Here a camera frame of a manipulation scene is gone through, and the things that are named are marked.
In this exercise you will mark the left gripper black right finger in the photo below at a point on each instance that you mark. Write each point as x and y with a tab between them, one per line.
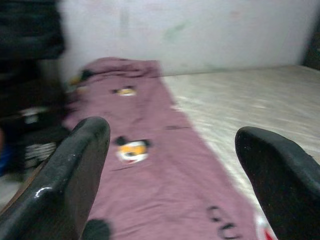
287	185

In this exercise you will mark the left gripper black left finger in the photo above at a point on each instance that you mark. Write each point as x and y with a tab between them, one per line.
55	187

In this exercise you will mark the grey patterned mattress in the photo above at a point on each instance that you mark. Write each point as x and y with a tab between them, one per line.
250	100

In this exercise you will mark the mauve cartoon print blanket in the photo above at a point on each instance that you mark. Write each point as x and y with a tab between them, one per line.
162	180

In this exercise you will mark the black storage shelf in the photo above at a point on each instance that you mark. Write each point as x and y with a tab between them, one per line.
25	75

